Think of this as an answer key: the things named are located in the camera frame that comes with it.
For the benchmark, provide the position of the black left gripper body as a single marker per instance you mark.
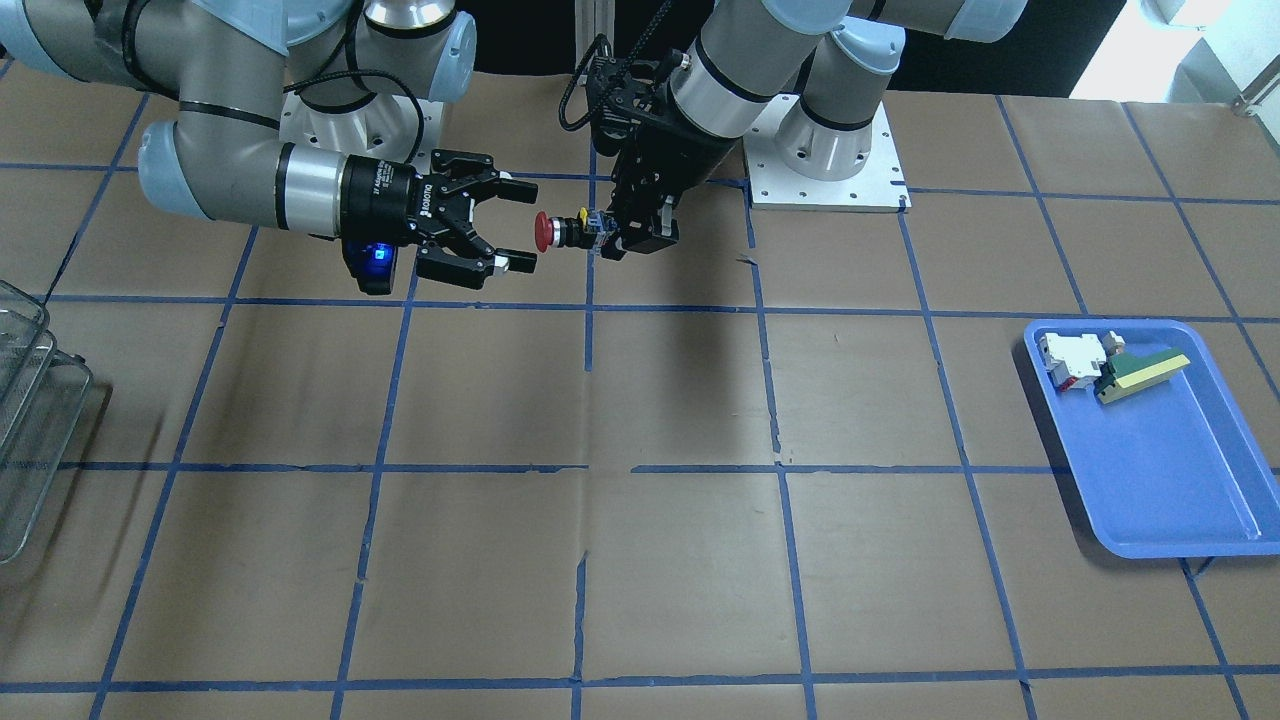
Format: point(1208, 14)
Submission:
point(668, 163)

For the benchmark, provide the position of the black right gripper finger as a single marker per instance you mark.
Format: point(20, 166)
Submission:
point(460, 180)
point(464, 259)

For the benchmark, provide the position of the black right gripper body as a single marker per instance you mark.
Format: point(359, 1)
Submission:
point(381, 198)

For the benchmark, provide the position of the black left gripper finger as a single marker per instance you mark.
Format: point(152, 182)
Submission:
point(610, 247)

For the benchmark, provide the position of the red emergency stop button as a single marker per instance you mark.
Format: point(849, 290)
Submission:
point(587, 230)

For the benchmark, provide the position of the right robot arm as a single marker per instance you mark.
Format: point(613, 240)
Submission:
point(229, 65)

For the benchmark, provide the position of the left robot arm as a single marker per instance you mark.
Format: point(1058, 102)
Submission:
point(669, 123)

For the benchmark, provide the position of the white circuit breaker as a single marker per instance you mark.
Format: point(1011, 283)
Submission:
point(1079, 362)

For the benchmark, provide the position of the green yellow terminal block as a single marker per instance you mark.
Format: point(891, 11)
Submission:
point(1125, 374)

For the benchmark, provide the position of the blue plastic tray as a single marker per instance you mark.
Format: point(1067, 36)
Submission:
point(1171, 472)

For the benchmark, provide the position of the black wrist camera blue light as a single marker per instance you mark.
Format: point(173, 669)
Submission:
point(371, 264)

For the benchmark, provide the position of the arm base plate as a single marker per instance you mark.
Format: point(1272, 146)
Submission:
point(387, 128)
point(796, 165)

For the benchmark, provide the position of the wire mesh shelf basket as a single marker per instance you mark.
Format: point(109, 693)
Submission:
point(43, 391)

